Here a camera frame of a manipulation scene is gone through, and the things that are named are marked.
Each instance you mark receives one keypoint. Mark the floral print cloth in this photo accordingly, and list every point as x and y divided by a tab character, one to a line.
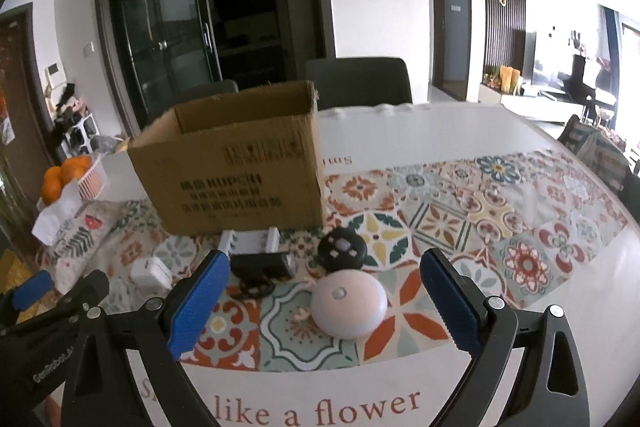
85	242

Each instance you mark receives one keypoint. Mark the black rectangular adapter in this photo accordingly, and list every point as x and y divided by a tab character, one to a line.
262	266

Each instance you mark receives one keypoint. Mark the white wall switch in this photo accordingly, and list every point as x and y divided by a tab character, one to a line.
88	49

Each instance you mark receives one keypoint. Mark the white wall intercom panel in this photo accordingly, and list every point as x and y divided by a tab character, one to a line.
53	70

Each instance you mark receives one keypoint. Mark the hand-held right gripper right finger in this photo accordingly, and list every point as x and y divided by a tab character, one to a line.
447	302

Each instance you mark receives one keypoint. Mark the dark interior door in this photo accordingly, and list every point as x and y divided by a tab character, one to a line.
452	17

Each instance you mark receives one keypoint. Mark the white plastic basket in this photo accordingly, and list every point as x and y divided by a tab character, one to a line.
92	179

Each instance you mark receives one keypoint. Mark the dark slatted wall panel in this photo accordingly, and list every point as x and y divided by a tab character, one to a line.
510	32

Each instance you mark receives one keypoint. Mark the white power plug adapter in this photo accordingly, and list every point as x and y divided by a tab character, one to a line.
149	273

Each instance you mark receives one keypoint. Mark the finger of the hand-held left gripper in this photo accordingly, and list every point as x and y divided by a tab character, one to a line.
30	289
87	288

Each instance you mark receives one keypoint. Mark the chair with patterned cushion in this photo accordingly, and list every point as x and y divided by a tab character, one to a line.
595	147

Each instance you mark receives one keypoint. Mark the yellow decor items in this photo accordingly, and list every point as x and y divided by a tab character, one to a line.
507	79

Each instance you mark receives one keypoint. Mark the white round night light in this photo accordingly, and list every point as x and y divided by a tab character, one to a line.
349	304

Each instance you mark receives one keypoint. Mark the brown cardboard box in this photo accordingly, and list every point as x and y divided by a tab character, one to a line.
235	172

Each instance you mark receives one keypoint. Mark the yellow woven mat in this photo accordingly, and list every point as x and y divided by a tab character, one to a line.
10	269

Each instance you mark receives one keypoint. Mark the tile patterned table mat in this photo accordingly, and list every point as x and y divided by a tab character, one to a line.
450	217

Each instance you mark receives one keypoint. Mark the dark grey dining chair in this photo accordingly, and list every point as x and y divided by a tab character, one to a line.
360	82

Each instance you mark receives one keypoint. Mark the black round sensor light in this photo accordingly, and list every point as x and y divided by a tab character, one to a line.
341	249

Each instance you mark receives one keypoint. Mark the white battery holder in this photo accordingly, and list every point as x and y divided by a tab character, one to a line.
250	241

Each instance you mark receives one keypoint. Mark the grey plastic bag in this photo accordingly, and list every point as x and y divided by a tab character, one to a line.
107	146

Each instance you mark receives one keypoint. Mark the white paper sheet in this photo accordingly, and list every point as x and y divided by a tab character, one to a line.
55	219

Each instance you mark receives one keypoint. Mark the white low console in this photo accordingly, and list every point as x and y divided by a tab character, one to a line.
510	97

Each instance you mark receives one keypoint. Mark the orange fruit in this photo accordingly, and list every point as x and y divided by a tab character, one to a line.
75	169
51	187

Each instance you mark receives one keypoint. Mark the white shoe rack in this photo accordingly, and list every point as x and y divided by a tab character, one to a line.
75	127

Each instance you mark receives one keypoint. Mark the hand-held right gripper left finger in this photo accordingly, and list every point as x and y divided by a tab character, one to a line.
200	302

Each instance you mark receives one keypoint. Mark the dark glass door cabinet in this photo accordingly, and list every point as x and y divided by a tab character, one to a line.
200	7

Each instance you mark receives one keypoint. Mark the brown wooden door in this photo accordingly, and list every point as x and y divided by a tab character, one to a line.
20	82

